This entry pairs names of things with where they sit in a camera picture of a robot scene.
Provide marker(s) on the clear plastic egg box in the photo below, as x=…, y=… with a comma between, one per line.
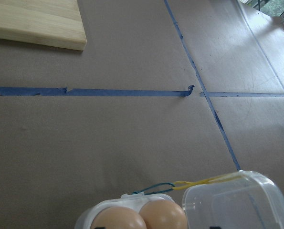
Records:
x=250, y=202

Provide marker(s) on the brown egg in box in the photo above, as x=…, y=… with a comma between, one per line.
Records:
x=163, y=214
x=118, y=218

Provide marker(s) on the brown paper table cover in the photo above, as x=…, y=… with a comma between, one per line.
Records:
x=60, y=155

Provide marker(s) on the green rubber band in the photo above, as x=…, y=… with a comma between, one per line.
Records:
x=159, y=188

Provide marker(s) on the wooden cutting board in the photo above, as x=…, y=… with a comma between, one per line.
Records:
x=55, y=23

